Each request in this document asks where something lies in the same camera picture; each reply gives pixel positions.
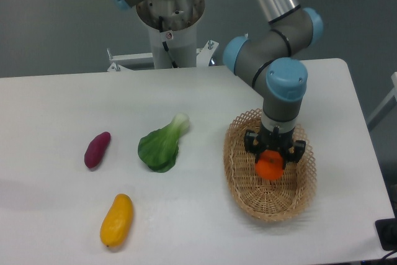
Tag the yellow mango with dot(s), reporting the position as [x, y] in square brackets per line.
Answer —
[117, 223]

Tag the white frame at right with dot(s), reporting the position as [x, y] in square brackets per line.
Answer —
[384, 108]

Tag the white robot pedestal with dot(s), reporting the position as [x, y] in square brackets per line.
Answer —
[171, 21]

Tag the orange mandarin fruit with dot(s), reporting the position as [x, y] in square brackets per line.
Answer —
[269, 166]

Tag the black device at edge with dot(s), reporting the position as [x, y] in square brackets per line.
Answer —
[386, 230]

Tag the woven wicker basket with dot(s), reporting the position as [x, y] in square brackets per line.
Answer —
[270, 201]

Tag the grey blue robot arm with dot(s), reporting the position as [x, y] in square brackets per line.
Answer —
[267, 65]

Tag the white metal base frame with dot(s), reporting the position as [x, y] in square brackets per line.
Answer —
[167, 57]

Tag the green bok choy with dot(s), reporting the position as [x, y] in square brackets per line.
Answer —
[159, 149]

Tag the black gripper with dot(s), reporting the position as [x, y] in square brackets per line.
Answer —
[277, 136]

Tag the purple sweet potato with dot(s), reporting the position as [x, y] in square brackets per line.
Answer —
[96, 150]

